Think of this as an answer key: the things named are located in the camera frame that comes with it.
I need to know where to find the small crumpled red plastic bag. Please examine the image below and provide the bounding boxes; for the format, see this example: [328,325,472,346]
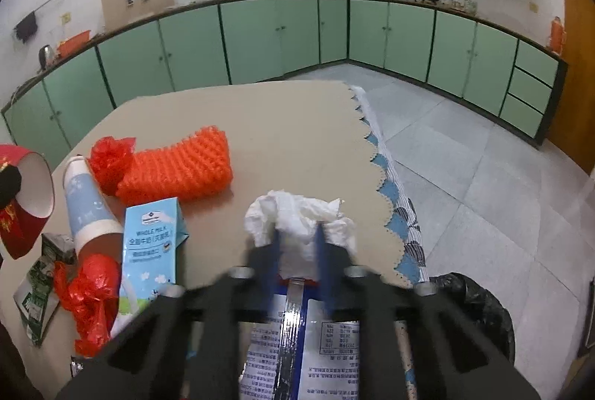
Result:
[88,136,136,196]

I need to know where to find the orange foam fruit net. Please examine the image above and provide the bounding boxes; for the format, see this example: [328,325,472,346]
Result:
[115,126,233,204]

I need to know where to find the dark hanging cloth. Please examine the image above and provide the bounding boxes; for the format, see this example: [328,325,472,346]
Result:
[13,11,40,44]

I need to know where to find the blue and white paper cup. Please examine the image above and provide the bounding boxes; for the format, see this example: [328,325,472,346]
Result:
[62,155,124,254]

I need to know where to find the green kitchen base cabinets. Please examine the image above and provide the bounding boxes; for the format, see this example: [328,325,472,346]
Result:
[0,0,569,171]

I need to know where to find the wooden door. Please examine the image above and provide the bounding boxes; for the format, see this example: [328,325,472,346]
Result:
[546,0,595,178]

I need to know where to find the crushed green carton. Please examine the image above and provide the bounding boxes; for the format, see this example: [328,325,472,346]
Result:
[13,233,77,347]

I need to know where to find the red paper bucket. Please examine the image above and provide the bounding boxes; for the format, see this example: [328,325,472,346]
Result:
[0,144,55,260]

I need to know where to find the metal towel bar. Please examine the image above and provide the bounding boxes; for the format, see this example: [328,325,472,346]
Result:
[28,0,70,17]

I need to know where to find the striped blue white table cover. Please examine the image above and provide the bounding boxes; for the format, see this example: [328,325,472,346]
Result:
[348,85,431,400]

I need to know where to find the white tissue paper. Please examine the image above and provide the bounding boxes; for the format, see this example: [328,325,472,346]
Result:
[244,190,358,280]

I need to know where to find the large crumpled red plastic bag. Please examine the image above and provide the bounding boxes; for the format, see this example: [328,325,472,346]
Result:
[53,254,122,358]

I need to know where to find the orange bottle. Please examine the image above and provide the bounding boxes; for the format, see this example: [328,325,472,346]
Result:
[551,16,565,54]

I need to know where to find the black trash bag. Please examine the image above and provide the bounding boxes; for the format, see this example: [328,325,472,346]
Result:
[421,272,516,368]

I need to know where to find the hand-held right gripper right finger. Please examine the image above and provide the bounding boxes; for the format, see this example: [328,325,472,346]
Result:
[316,223,540,400]

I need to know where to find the blue and white snack packet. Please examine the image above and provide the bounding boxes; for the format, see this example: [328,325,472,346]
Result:
[238,277,368,400]

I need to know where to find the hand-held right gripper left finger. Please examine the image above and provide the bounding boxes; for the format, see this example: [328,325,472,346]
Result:
[56,228,284,400]

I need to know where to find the blue milk carton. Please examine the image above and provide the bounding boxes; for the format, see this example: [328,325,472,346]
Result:
[112,197,190,336]

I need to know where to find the orange plastic basin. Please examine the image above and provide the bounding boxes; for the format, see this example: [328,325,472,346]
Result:
[57,30,91,57]

